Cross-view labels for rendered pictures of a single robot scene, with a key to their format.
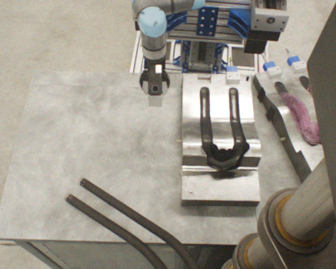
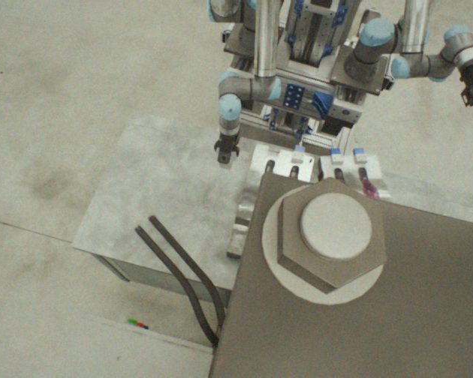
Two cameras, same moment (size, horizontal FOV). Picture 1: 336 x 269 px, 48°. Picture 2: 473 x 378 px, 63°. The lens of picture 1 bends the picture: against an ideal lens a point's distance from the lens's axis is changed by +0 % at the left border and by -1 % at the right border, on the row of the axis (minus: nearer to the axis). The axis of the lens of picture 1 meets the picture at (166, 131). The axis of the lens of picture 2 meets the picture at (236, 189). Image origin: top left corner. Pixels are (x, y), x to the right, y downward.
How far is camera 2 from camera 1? 0.31 m
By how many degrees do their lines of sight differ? 6
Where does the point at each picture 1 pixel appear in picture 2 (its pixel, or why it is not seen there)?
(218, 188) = not seen: hidden behind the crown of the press
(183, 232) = (223, 278)
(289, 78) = (350, 166)
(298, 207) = not seen: hidden behind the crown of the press
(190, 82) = (260, 152)
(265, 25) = (340, 115)
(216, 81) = (283, 157)
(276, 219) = not seen: hidden behind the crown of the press
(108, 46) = (210, 86)
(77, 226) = (139, 253)
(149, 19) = (226, 106)
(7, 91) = (111, 110)
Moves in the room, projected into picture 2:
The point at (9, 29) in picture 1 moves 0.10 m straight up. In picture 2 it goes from (124, 51) to (121, 41)
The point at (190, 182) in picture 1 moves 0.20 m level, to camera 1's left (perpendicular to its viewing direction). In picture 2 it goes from (237, 239) to (189, 228)
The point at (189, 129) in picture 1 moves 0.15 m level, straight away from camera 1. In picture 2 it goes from (248, 195) to (259, 165)
